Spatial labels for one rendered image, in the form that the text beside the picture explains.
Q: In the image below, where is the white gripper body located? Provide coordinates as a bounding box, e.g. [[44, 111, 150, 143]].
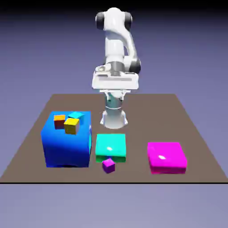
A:
[[91, 71, 139, 94]]

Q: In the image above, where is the small cyan cube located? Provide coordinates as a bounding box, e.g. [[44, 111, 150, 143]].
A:
[[68, 111, 86, 119]]

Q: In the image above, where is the small yellow cube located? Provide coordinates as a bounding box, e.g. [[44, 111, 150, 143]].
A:
[[63, 118, 80, 135]]

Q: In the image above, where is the small orange cube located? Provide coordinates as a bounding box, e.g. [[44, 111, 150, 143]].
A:
[[53, 114, 66, 130]]

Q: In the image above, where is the small purple cube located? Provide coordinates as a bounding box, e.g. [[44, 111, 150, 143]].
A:
[[102, 158, 116, 174]]

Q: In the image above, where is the large turquoise box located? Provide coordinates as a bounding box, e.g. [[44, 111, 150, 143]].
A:
[[95, 133, 127, 163]]

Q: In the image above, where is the large blue box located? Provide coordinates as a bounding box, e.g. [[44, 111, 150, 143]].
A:
[[41, 110, 93, 168]]

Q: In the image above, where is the large magenta box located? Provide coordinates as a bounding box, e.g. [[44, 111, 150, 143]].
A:
[[147, 142, 188, 175]]

